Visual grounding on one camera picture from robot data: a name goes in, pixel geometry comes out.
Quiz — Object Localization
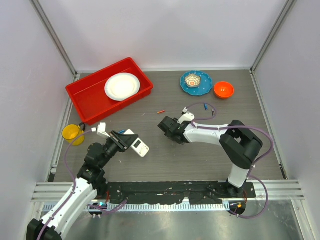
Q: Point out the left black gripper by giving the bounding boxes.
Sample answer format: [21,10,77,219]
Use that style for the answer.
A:
[99,130,138,168]

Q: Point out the white remote control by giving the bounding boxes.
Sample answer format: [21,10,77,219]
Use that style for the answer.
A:
[123,129,150,158]

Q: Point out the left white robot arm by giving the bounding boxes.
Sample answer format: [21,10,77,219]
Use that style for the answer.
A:
[26,130,140,240]

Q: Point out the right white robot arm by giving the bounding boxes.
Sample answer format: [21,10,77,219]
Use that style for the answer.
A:
[158,113,263,198]

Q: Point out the blue battery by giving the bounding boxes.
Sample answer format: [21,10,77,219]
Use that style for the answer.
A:
[203,103,208,111]

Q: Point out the small patterned flower bowl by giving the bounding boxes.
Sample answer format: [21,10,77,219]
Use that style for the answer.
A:
[184,73,202,88]

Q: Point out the yellow plastic mug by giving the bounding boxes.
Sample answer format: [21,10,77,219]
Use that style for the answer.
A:
[61,122,86,146]

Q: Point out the white paper plate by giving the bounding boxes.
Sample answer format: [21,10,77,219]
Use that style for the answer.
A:
[104,72,141,102]

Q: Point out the blue ceramic plate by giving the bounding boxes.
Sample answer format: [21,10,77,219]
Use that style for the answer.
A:
[180,70,213,97]

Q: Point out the red plastic bin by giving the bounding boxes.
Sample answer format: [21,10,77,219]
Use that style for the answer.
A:
[65,57,154,125]

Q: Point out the orange plastic bowl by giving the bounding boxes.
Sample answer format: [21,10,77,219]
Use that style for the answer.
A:
[213,81,235,99]

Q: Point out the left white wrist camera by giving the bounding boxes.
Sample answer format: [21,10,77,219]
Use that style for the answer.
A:
[91,122,110,138]

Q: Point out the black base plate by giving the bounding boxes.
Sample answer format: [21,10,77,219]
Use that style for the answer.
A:
[93,181,257,205]

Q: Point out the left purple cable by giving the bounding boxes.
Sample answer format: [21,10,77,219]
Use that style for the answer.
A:
[36,129,129,240]

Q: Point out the white slotted cable duct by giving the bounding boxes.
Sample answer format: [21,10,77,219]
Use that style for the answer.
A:
[43,201,231,212]

